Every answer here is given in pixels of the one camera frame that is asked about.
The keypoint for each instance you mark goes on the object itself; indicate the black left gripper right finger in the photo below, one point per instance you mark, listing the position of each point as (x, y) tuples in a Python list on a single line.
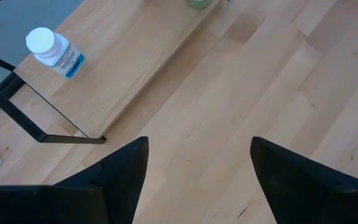
[(306, 193)]

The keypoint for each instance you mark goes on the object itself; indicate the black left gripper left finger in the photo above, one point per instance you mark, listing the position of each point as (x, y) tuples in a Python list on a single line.
[(113, 186)]

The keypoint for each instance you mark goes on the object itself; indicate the white melatonin bottle blue label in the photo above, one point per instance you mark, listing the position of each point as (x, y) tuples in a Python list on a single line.
[(57, 54)]

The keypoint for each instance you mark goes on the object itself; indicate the green caffeine bottle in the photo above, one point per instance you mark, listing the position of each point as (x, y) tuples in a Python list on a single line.
[(199, 3)]

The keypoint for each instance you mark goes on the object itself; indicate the wooden shelf black metal legs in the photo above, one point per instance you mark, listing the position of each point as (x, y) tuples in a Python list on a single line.
[(120, 62)]

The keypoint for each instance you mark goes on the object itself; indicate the black aluminium rail frame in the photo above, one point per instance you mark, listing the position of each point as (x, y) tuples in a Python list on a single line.
[(14, 84)]

